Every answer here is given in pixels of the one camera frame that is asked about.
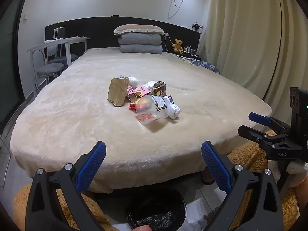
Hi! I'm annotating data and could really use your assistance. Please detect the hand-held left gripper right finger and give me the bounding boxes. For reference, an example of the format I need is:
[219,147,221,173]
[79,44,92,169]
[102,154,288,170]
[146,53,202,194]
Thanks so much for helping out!
[201,141,284,231]

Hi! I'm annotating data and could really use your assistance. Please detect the gold foil package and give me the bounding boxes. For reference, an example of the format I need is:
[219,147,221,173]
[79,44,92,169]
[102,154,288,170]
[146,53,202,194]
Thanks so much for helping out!
[107,76,129,107]

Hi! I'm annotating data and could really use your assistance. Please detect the metal folding rack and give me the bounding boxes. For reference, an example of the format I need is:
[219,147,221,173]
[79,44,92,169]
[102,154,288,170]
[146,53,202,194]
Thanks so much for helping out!
[0,135,11,188]

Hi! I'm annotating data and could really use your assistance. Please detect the black trash bin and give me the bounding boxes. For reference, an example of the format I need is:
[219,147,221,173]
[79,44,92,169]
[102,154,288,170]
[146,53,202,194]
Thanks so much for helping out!
[125,190,187,231]

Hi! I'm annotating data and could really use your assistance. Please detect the beige plush blanket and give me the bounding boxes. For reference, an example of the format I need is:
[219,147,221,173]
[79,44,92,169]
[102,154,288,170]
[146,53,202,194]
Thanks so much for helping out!
[10,48,272,195]

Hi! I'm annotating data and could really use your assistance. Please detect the white charger cable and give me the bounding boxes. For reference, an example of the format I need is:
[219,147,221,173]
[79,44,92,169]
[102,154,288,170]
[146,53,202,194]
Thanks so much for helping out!
[164,32,180,54]

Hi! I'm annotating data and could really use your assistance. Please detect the brown slipper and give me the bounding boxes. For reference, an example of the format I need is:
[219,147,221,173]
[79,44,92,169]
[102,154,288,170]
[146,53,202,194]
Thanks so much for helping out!
[201,170,215,186]

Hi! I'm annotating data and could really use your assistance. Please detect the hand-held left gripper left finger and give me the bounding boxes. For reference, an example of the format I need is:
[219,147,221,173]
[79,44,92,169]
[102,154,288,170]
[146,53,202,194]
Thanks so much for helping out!
[25,141,107,231]

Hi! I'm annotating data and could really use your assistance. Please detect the dark framed glass door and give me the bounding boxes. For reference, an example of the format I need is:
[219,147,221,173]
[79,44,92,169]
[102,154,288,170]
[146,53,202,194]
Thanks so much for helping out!
[0,0,28,130]

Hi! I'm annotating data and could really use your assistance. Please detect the clear plastic bag with print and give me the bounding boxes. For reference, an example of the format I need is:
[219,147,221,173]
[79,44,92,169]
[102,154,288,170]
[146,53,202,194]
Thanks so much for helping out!
[135,96,160,125]

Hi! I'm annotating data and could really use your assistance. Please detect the orange plush clothing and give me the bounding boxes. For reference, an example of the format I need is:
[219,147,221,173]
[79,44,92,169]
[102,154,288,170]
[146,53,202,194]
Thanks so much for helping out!
[13,130,300,231]

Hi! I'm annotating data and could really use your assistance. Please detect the person's right forearm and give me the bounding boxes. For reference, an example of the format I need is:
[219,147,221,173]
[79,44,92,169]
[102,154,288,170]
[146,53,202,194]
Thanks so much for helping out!
[286,160,308,231]

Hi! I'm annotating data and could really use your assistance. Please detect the brown snack packet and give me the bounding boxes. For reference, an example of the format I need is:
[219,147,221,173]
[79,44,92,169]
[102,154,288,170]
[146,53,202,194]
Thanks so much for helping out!
[152,81,168,97]

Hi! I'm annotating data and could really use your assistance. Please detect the white power cable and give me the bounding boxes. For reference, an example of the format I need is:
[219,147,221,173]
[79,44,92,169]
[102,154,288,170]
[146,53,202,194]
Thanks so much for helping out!
[168,0,187,19]

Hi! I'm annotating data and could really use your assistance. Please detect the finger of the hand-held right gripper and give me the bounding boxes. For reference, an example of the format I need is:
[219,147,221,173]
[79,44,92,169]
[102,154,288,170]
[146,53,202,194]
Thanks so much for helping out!
[237,125,288,148]
[248,112,293,131]

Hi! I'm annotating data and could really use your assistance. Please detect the metal chair grey cushion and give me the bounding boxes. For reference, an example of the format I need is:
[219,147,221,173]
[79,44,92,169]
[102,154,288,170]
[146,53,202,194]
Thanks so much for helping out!
[30,46,65,94]
[46,41,79,65]

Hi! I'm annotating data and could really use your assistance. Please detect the cream curtain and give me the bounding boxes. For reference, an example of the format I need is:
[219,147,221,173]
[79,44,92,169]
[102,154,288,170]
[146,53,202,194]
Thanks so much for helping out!
[197,0,308,126]

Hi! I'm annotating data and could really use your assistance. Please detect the white plastic bag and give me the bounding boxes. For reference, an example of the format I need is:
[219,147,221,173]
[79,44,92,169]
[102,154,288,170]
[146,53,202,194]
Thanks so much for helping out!
[154,95,181,121]

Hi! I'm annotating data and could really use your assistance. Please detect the blue patterned cloth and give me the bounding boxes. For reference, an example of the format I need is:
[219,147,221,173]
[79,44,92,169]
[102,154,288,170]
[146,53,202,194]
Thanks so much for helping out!
[177,54,220,74]

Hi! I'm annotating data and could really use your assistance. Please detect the black headboard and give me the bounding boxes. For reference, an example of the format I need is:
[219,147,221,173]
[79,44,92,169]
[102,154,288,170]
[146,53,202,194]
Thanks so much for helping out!
[45,16,201,53]

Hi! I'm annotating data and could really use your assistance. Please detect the small pink snack box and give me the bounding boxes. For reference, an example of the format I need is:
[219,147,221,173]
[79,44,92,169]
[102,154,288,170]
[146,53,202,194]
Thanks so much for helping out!
[133,88,150,99]

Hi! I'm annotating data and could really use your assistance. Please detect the white table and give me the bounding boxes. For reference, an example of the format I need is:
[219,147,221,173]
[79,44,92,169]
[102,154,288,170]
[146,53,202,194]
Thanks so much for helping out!
[27,37,90,68]

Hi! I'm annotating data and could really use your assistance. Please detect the black nightstand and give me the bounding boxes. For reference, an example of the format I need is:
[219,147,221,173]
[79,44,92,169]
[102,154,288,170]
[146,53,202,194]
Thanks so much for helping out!
[166,50,201,59]

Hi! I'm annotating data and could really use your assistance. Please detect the grey folded quilt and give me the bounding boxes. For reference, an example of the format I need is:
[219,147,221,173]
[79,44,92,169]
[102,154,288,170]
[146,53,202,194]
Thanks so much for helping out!
[120,44,163,53]
[118,32,163,46]

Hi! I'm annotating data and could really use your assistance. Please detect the long pink cookie box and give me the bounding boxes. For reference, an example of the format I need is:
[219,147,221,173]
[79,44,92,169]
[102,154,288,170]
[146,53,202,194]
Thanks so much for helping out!
[127,86,139,103]

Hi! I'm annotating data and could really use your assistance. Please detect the white tissue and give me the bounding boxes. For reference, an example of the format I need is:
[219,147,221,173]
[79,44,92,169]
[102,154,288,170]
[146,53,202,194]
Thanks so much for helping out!
[128,76,140,88]

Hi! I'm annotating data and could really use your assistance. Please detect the brown teddy bear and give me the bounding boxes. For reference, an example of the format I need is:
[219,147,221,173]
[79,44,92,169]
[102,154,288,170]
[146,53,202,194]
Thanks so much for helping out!
[172,39,183,53]

